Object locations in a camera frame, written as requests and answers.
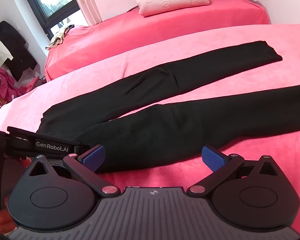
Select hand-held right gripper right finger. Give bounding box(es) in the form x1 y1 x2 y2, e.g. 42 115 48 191
187 145 280 197

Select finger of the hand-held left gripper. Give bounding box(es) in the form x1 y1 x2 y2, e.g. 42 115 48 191
6 127 84 159

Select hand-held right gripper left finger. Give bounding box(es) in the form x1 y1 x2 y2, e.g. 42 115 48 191
27 144 121 197

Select black pants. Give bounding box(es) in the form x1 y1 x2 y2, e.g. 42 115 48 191
36 40 300 173

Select person's left hand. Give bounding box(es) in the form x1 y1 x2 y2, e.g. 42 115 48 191
0 194 16 234

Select magenta clothing pile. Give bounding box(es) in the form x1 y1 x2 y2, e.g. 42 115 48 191
0 64 40 110

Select black hanging garment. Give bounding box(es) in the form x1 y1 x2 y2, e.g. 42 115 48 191
0 21 38 80

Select pale yellow hanging garment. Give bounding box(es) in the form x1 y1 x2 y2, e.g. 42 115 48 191
0 31 14 62

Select beige cloth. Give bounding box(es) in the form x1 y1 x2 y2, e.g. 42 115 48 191
45 24 74 51

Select bed with pink cover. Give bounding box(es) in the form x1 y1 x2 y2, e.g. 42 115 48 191
44 0 270 83

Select pink curtain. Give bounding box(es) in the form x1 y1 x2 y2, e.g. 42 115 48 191
67 0 103 27

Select pale pink pillow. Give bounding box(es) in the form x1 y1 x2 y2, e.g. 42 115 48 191
136 0 211 18

